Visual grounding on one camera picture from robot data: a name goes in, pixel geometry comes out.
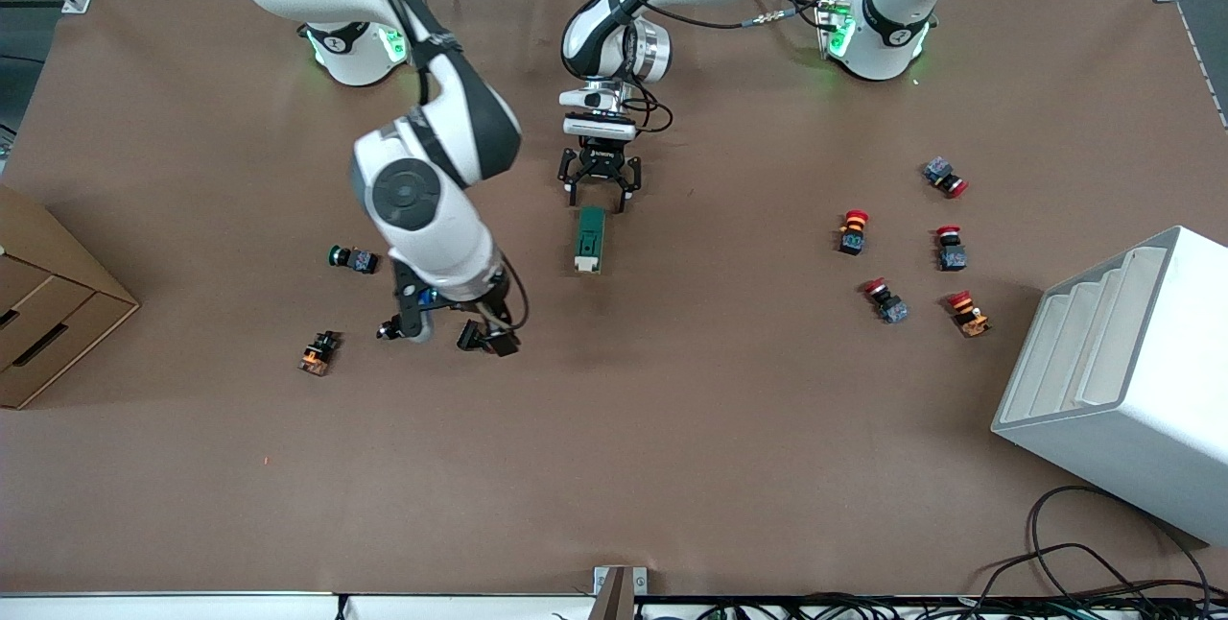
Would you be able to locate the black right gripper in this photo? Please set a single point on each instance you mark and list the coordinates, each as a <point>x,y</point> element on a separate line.
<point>477,310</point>

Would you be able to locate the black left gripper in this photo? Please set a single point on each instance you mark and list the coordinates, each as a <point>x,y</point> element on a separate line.
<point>601,161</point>

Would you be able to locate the green load switch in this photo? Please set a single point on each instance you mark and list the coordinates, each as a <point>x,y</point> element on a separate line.
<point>590,236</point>

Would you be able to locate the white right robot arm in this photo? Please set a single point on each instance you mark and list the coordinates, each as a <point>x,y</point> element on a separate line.
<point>432,236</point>

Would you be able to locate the red pushbutton blue block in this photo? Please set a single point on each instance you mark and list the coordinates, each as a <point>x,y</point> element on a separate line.
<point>952,258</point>
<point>940,172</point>
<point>892,309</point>

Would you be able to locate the red pushbutton orange block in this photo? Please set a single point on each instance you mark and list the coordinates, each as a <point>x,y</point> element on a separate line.
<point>971,321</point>

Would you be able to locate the brown cardboard drawer box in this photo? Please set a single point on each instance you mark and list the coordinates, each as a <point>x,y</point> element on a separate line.
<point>48,313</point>

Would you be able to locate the white slotted storage rack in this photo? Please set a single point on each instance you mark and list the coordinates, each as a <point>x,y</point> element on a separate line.
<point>1151,428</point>

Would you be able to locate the black selector switch orange block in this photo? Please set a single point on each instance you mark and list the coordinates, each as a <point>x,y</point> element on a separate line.
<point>389,328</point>

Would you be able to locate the black switch orange contact block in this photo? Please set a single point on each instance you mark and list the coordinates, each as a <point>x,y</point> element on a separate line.
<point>317,356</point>

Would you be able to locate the metal table bracket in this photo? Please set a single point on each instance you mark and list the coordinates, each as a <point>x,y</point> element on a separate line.
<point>614,591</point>

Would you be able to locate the white table edge rail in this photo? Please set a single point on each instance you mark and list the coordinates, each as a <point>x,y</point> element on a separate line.
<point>192,608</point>

